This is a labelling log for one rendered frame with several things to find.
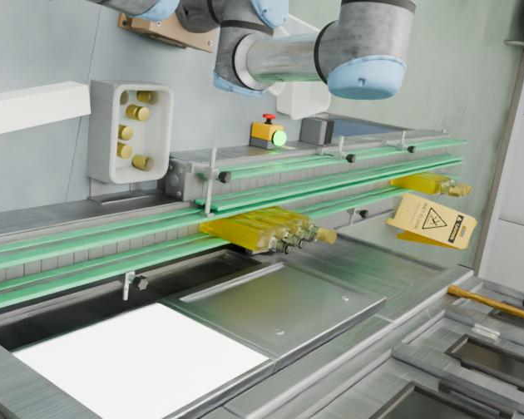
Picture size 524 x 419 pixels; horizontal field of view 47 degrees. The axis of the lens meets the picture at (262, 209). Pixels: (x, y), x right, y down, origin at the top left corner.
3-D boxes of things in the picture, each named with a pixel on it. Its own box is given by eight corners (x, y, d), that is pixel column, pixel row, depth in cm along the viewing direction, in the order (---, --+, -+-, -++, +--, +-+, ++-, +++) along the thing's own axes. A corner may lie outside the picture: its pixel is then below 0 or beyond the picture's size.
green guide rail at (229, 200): (195, 203, 152) (218, 211, 147) (195, 199, 152) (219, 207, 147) (447, 155, 289) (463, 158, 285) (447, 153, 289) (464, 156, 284)
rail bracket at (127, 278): (94, 289, 134) (134, 310, 127) (96, 260, 132) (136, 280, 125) (108, 285, 137) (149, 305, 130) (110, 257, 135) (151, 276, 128)
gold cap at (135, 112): (126, 104, 141) (138, 106, 139) (137, 103, 144) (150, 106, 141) (125, 119, 142) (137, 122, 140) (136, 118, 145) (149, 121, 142)
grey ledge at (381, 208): (228, 246, 185) (256, 257, 179) (231, 219, 183) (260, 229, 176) (371, 204, 259) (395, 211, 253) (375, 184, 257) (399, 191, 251)
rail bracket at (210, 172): (181, 209, 149) (219, 223, 142) (187, 142, 144) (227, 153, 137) (190, 208, 151) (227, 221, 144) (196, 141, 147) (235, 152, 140)
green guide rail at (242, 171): (197, 174, 150) (221, 181, 146) (197, 170, 150) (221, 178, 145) (451, 140, 287) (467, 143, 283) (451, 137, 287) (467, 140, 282)
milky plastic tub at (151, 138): (86, 176, 140) (111, 185, 135) (91, 78, 134) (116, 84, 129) (143, 170, 153) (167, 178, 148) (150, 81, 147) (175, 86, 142)
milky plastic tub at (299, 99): (270, 61, 186) (294, 65, 181) (311, 54, 202) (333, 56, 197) (269, 116, 193) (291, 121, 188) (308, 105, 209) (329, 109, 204)
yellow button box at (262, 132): (248, 144, 185) (267, 149, 181) (251, 120, 183) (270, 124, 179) (262, 143, 191) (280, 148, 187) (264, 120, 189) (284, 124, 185)
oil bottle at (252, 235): (200, 231, 157) (264, 256, 145) (201, 210, 156) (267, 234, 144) (214, 228, 162) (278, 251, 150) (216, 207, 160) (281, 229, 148)
